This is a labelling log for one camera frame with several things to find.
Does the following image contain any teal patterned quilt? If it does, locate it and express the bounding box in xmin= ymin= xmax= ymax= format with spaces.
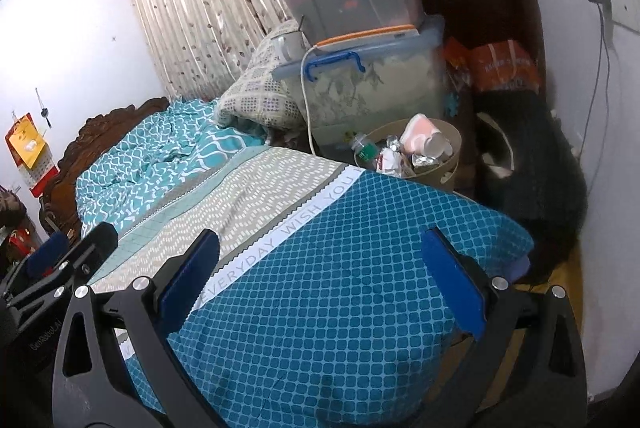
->
xmin=75 ymin=98 xmax=272 ymax=235

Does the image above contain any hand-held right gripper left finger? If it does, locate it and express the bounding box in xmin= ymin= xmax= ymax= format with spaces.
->
xmin=52 ymin=229 xmax=222 ymax=428

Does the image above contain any leaf print curtain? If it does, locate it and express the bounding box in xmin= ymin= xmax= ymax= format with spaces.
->
xmin=120 ymin=0 xmax=297 ymax=102

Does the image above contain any clear bottle with green label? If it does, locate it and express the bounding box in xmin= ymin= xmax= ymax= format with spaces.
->
xmin=350 ymin=133 xmax=384 ymax=170

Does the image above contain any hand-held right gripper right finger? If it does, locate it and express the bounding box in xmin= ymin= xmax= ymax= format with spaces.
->
xmin=420 ymin=227 xmax=588 ymax=428

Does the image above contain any grey power cable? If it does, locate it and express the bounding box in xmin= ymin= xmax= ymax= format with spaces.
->
xmin=574 ymin=3 xmax=615 ymax=190

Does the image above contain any blue and beige patterned bedspread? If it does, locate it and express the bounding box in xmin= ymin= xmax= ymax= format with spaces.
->
xmin=90 ymin=145 xmax=536 ymax=428

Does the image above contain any white wall socket strip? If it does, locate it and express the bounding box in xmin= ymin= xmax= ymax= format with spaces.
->
xmin=582 ymin=0 xmax=640 ymax=32

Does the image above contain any beige round waste bin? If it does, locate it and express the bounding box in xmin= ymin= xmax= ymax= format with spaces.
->
xmin=353 ymin=118 xmax=462 ymax=195

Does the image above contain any red wall hanging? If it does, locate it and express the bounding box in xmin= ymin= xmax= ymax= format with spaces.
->
xmin=19 ymin=148 xmax=59 ymax=200

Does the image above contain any clear blue-lid storage box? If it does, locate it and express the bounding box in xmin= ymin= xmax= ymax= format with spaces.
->
xmin=272 ymin=14 xmax=449 ymax=155

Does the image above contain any yellow wall calendar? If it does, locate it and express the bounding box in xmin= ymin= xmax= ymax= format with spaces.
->
xmin=5 ymin=113 xmax=49 ymax=170

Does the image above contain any pink and white wrapper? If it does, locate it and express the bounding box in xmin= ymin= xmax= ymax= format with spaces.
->
xmin=400 ymin=113 xmax=444 ymax=154

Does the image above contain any grey checked pillow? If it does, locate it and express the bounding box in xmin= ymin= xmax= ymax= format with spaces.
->
xmin=215 ymin=20 xmax=312 ymax=135

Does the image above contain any white mug with straw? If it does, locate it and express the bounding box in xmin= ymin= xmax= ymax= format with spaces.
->
xmin=272 ymin=15 xmax=309 ymax=65

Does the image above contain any pile of dark bags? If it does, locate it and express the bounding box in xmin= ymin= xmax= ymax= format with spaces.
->
xmin=0 ymin=187 xmax=29 ymax=230

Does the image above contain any white paper cup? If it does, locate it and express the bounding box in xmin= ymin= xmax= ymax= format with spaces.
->
xmin=422 ymin=130 xmax=454 ymax=160

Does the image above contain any white cable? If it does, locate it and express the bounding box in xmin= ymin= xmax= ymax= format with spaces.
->
xmin=299 ymin=42 xmax=327 ymax=157

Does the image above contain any carved wooden headboard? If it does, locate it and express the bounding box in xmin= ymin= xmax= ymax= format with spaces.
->
xmin=39 ymin=96 xmax=171 ymax=240

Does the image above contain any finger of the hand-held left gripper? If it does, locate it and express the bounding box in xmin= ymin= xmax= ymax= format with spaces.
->
xmin=7 ymin=222 xmax=120 ymax=310
xmin=0 ymin=230 xmax=71 ymax=295

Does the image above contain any red object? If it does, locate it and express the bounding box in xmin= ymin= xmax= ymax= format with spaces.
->
xmin=7 ymin=230 xmax=39 ymax=260

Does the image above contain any red and white wrapper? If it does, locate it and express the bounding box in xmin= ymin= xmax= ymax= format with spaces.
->
xmin=376 ymin=147 xmax=403 ymax=177

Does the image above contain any black fluffy bag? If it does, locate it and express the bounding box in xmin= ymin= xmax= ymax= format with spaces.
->
xmin=472 ymin=88 xmax=589 ymax=285

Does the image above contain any orange shopping bag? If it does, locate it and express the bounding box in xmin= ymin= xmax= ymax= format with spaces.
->
xmin=444 ymin=37 xmax=542 ymax=95

